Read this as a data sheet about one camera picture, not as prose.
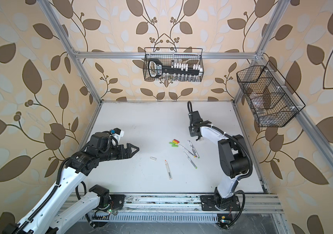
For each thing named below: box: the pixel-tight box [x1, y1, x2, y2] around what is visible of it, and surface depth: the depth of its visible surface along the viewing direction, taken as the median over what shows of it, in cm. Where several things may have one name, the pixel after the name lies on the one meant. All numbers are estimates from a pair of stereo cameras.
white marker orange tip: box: [164, 159, 173, 180], surface depth 87 cm
